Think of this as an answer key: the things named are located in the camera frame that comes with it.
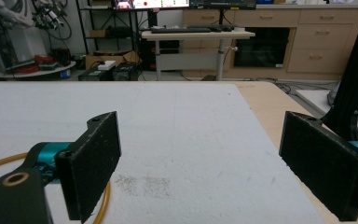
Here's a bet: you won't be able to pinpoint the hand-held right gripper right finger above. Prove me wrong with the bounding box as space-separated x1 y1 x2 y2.
278 110 358 222

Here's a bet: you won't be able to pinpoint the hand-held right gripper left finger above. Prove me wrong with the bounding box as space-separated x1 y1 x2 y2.
27 110 122 224

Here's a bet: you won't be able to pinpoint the yellow rubber tube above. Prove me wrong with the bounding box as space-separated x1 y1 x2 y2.
0 151 112 224

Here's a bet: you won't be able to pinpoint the black metal stand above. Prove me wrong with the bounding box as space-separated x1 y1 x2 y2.
321 0 358 142

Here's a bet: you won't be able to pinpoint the dark green equipment case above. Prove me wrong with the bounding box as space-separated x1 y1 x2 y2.
77 68 114 82

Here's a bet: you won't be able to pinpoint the white foam table mat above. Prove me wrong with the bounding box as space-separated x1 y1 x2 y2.
0 81 327 224

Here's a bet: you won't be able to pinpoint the black equipment case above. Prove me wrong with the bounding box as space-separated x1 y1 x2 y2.
111 62 143 82

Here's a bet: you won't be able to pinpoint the small white box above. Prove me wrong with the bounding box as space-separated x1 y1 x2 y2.
96 60 117 72

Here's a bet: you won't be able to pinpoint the round white side table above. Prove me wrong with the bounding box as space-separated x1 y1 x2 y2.
0 60 77 80

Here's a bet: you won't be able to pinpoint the brown cardboard box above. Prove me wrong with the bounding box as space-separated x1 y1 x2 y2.
84 49 140 71

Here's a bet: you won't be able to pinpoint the red tool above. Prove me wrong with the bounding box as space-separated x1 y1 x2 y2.
32 54 56 65

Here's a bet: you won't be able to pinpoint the light wooden drawer cabinet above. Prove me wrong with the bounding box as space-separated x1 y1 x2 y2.
181 3 358 80

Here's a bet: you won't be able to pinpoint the black metal shelf rack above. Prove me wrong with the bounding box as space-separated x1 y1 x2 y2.
75 0 139 56

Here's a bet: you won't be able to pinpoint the black keyboard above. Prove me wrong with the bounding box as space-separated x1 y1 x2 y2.
186 24 235 33
150 27 213 35

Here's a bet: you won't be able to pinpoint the beige standing desk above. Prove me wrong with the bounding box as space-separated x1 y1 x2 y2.
141 29 256 82

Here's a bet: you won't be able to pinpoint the computer monitor with bright screen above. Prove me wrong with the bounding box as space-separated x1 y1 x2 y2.
111 0 190 11

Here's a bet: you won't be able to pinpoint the computer monitor with dark screen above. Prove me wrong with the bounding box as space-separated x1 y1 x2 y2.
188 0 257 10

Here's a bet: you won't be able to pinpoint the black floor cables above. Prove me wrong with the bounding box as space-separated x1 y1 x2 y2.
255 77 339 95

